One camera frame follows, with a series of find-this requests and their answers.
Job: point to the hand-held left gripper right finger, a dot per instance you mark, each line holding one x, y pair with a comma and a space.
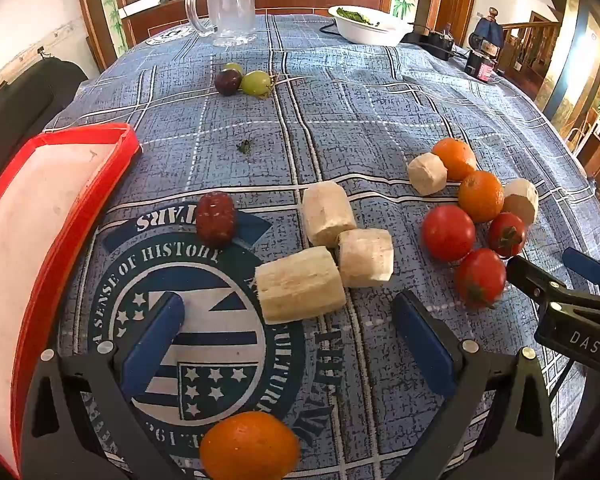
420, 340

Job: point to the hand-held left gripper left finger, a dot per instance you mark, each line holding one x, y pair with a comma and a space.
155, 345

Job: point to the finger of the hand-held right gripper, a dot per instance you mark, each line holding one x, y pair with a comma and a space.
582, 264
530, 275

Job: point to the red tomato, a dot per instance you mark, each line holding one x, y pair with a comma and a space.
506, 234
448, 232
481, 277

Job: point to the peeled sugarcane piece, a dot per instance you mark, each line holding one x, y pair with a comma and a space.
521, 200
366, 257
300, 285
427, 173
328, 212

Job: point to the orange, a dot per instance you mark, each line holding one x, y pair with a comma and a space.
250, 445
481, 196
456, 159

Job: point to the dark red jujube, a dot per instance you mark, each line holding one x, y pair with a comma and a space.
216, 220

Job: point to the red rimmed white tray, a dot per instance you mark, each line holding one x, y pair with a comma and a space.
30, 220

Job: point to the dark jar with red label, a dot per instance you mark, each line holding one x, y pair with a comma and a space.
480, 65

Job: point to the green leaf scrap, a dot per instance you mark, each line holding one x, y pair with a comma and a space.
244, 146

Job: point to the wooden stair railing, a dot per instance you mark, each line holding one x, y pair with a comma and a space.
530, 45

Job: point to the blue printed tablecloth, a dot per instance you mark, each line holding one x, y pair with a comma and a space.
330, 125

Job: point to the dark blue cloth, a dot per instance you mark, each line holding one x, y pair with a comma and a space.
487, 32

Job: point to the black device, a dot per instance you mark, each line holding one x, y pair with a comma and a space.
432, 40

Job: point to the purple grape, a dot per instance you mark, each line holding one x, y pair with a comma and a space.
228, 82

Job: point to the black leather sofa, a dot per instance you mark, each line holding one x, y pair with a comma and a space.
25, 100

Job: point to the large green grape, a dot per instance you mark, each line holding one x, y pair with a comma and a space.
256, 83

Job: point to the small green grape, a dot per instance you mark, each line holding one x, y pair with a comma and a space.
233, 67

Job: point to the white bowl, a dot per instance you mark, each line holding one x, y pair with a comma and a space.
370, 32

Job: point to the green leaves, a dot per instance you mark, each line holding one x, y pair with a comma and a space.
355, 15

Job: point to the clear glass mug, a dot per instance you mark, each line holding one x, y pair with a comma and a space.
232, 5

